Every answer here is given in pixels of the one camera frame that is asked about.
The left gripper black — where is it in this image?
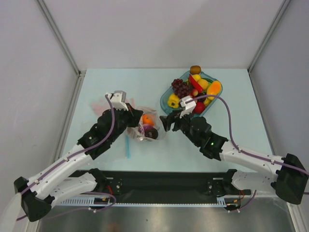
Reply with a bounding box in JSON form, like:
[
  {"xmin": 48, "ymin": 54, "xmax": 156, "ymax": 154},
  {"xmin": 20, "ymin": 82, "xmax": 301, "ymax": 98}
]
[{"xmin": 109, "ymin": 102, "xmax": 143, "ymax": 143}]

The orange fruit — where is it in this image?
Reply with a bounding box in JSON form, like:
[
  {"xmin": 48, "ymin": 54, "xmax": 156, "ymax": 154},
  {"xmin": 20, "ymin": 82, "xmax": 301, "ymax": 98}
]
[{"xmin": 141, "ymin": 114, "xmax": 155, "ymax": 126}]

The clear zip bag pink zipper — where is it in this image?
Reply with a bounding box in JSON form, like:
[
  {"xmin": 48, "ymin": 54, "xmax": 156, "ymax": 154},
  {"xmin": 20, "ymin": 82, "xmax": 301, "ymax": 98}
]
[{"xmin": 126, "ymin": 106, "xmax": 167, "ymax": 142}]

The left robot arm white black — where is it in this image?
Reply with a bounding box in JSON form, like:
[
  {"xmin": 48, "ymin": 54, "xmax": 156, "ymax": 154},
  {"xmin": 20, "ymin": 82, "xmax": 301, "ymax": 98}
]
[{"xmin": 14, "ymin": 103, "xmax": 143, "ymax": 222}]

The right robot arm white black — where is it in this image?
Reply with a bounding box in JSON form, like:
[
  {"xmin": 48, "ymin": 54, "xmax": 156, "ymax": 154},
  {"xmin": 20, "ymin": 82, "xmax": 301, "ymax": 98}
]
[{"xmin": 160, "ymin": 111, "xmax": 309, "ymax": 205}]

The pink dotted zip bag stack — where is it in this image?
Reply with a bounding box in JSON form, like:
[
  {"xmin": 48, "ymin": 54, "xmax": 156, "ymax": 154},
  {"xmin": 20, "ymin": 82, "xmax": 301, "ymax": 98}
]
[{"xmin": 90, "ymin": 98, "xmax": 110, "ymax": 117}]

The blue zipper bag strip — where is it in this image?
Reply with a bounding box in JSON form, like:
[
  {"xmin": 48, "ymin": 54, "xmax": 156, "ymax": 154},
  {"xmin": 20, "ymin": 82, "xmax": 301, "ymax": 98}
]
[{"xmin": 125, "ymin": 135, "xmax": 131, "ymax": 159}]

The teal plastic food tray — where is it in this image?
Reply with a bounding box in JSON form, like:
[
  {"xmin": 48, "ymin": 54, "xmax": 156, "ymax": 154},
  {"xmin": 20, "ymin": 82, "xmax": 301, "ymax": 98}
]
[{"xmin": 160, "ymin": 71, "xmax": 223, "ymax": 117}]

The dark red grape bunch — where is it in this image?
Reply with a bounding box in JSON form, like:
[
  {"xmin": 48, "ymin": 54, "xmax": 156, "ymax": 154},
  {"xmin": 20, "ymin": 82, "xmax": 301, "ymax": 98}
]
[{"xmin": 171, "ymin": 79, "xmax": 191, "ymax": 99}]

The red apple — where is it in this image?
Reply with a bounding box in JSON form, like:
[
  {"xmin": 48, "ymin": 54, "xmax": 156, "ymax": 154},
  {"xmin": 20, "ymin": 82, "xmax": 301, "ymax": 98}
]
[{"xmin": 194, "ymin": 101, "xmax": 206, "ymax": 115}]

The red chili pepper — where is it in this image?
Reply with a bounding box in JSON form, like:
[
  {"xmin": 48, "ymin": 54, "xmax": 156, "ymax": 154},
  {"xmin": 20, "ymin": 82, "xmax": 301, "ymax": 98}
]
[{"xmin": 188, "ymin": 74, "xmax": 204, "ymax": 93}]

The yellow lemon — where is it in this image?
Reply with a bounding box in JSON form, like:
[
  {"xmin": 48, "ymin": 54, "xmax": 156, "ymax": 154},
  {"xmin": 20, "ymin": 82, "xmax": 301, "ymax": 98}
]
[{"xmin": 192, "ymin": 74, "xmax": 209, "ymax": 90}]

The orange mango piece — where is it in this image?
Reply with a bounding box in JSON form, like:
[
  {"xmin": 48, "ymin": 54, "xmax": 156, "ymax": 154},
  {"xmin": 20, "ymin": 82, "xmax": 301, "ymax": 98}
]
[{"xmin": 207, "ymin": 80, "xmax": 222, "ymax": 95}]

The brown kiwi fruit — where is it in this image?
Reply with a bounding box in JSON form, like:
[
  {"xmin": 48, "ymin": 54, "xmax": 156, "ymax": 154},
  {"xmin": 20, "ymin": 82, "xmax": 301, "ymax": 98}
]
[{"xmin": 189, "ymin": 65, "xmax": 201, "ymax": 75}]

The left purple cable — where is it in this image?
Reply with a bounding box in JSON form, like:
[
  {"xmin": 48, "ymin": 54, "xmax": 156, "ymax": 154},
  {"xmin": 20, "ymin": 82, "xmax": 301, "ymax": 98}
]
[{"xmin": 15, "ymin": 93, "xmax": 118, "ymax": 222}]

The purple cable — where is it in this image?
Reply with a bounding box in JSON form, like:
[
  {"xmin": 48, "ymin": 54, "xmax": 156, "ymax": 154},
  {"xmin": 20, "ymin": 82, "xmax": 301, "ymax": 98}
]
[
  {"xmin": 15, "ymin": 93, "xmax": 118, "ymax": 222},
  {"xmin": 190, "ymin": 94, "xmax": 309, "ymax": 213}
]

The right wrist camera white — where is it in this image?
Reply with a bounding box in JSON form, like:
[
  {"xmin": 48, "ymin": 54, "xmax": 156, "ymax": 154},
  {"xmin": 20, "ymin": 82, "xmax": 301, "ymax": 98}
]
[{"xmin": 179, "ymin": 95, "xmax": 196, "ymax": 118}]

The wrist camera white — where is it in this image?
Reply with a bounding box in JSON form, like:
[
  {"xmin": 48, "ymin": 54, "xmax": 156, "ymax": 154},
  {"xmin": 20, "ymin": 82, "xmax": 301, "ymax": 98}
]
[
  {"xmin": 106, "ymin": 90, "xmax": 128, "ymax": 111},
  {"xmin": 179, "ymin": 95, "xmax": 196, "ymax": 118}
]

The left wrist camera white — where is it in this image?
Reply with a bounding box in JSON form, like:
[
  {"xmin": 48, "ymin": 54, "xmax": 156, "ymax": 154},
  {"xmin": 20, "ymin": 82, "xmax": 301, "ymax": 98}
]
[{"xmin": 106, "ymin": 90, "xmax": 128, "ymax": 111}]

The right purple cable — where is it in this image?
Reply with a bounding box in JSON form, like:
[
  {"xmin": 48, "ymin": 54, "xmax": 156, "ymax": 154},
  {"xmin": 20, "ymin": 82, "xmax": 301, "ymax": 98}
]
[{"xmin": 190, "ymin": 94, "xmax": 309, "ymax": 213}]

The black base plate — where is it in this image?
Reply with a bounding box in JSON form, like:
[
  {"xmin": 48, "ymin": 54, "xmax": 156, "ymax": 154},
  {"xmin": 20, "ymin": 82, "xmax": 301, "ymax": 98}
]
[{"xmin": 70, "ymin": 169, "xmax": 252, "ymax": 205}]

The white slotted cable duct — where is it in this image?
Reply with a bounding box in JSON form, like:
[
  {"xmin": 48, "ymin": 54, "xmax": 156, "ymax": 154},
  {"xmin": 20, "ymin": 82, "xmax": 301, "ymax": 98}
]
[{"xmin": 57, "ymin": 194, "xmax": 241, "ymax": 208}]

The left aluminium frame post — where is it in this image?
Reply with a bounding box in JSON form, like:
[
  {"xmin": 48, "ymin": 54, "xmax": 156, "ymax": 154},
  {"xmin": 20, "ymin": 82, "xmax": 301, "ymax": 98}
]
[{"xmin": 36, "ymin": 0, "xmax": 82, "ymax": 75}]

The aluminium frame post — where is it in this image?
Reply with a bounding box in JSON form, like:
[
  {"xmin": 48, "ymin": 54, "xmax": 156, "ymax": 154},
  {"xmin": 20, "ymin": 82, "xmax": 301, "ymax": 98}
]
[
  {"xmin": 36, "ymin": 0, "xmax": 82, "ymax": 75},
  {"xmin": 248, "ymin": 0, "xmax": 292, "ymax": 73}
]

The right aluminium frame post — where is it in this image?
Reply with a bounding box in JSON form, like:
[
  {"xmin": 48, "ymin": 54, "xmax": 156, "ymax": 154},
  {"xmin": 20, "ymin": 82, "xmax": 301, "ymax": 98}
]
[{"xmin": 248, "ymin": 0, "xmax": 292, "ymax": 73}]

